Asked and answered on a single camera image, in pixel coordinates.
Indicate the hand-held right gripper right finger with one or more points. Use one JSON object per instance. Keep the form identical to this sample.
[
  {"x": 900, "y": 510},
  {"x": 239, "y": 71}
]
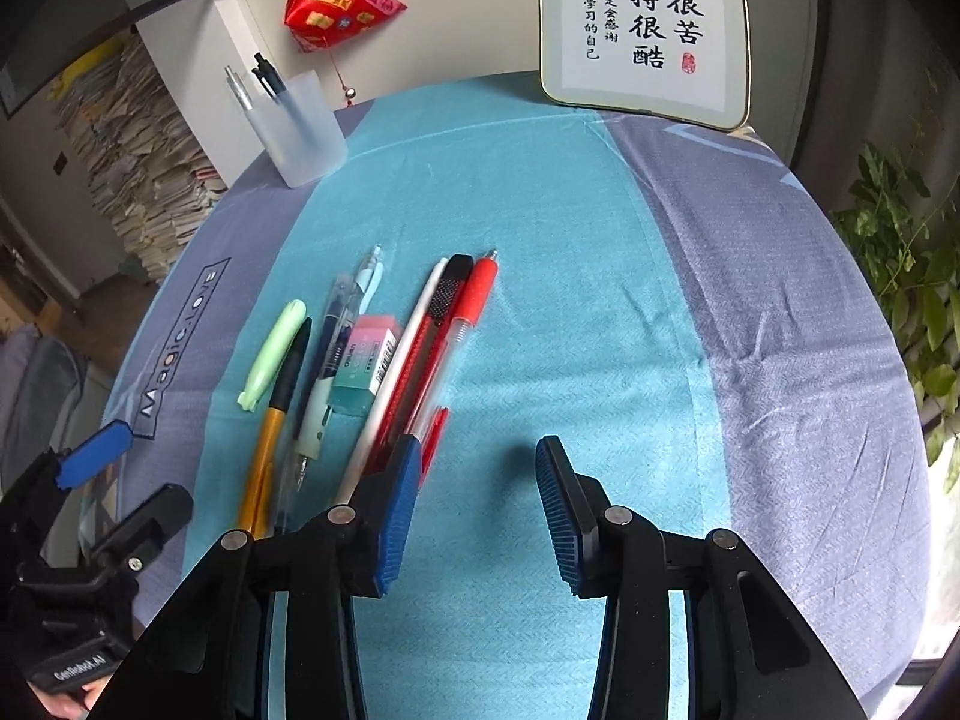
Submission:
[{"x": 559, "y": 517}]

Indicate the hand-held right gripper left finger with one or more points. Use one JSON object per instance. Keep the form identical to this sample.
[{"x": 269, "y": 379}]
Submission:
[{"x": 394, "y": 514}]

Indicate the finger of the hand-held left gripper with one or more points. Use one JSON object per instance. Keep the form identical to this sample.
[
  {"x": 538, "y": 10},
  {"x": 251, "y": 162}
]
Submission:
[
  {"x": 94, "y": 454},
  {"x": 150, "y": 517}
]

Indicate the pink and green eraser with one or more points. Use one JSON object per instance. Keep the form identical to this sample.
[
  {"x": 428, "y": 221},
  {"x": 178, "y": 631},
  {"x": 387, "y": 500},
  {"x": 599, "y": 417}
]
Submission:
[{"x": 364, "y": 364}]

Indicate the dark blue gel pen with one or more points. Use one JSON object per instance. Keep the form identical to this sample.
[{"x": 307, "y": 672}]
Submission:
[{"x": 324, "y": 367}]

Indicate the white pen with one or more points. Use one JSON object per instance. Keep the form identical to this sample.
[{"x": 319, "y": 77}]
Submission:
[{"x": 409, "y": 349}]

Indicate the yellow pen with black cap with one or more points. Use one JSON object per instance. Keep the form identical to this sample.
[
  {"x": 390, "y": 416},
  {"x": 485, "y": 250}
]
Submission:
[{"x": 281, "y": 390}]

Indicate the green whale-shaped pen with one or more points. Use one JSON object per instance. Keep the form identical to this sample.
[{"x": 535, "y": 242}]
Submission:
[{"x": 274, "y": 356}]

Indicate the black and red utility knife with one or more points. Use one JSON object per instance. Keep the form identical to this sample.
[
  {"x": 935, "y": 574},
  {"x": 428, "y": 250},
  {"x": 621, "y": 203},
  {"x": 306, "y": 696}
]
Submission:
[{"x": 442, "y": 296}]

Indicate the clear pen with blue clip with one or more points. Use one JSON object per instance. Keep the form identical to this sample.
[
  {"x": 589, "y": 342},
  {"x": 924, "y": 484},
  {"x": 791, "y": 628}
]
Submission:
[{"x": 369, "y": 274}]

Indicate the translucent plastic pen cup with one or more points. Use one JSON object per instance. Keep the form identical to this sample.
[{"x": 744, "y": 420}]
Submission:
[{"x": 300, "y": 139}]

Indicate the person's left hand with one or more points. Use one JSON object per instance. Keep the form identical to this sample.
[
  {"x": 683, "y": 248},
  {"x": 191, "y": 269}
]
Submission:
[{"x": 75, "y": 701}]

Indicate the grey cloth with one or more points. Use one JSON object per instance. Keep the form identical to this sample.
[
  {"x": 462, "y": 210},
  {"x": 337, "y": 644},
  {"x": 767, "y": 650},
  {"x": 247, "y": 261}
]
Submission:
[{"x": 37, "y": 397}]

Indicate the blue and grey tablecloth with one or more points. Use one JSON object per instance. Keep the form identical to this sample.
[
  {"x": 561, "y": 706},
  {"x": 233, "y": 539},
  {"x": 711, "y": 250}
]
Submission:
[{"x": 562, "y": 277}]

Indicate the stack of books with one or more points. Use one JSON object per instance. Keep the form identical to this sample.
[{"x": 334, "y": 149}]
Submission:
[{"x": 142, "y": 157}]

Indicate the silver pen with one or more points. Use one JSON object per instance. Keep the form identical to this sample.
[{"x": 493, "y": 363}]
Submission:
[{"x": 238, "y": 86}]

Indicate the green leafy plant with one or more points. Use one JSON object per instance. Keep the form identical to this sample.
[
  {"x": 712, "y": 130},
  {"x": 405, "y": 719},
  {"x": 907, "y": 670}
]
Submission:
[{"x": 915, "y": 277}]

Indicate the white cabinet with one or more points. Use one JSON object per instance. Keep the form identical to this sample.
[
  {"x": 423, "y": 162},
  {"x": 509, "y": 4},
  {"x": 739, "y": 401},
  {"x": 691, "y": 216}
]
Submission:
[{"x": 225, "y": 37}]

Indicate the dark glass panel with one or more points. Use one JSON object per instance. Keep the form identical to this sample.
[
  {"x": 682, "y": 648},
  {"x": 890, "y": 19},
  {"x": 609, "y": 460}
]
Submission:
[{"x": 97, "y": 0}]

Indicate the framed calligraphy board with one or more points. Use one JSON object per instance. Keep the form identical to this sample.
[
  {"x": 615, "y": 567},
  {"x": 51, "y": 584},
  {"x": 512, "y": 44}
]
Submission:
[{"x": 637, "y": 22}]

